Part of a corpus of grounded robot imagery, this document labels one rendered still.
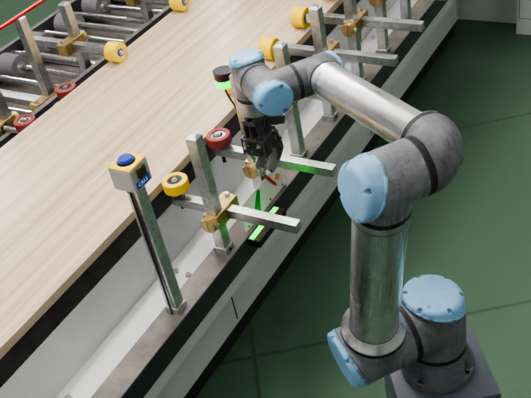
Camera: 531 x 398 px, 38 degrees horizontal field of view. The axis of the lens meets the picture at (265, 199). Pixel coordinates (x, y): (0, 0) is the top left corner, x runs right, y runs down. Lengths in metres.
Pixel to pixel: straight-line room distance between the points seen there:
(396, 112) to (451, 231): 1.86
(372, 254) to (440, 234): 1.88
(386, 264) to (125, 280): 1.03
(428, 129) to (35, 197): 1.43
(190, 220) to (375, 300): 1.05
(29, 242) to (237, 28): 1.32
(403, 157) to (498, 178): 2.30
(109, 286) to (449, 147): 1.21
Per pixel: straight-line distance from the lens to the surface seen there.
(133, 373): 2.12
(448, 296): 1.91
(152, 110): 2.75
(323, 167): 2.35
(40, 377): 2.20
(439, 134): 1.43
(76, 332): 2.25
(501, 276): 3.19
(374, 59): 2.69
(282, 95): 1.86
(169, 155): 2.49
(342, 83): 1.76
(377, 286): 1.60
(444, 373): 2.02
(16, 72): 3.60
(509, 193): 3.58
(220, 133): 2.53
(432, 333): 1.90
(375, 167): 1.36
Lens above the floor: 2.24
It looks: 37 degrees down
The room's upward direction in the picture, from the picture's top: 12 degrees counter-clockwise
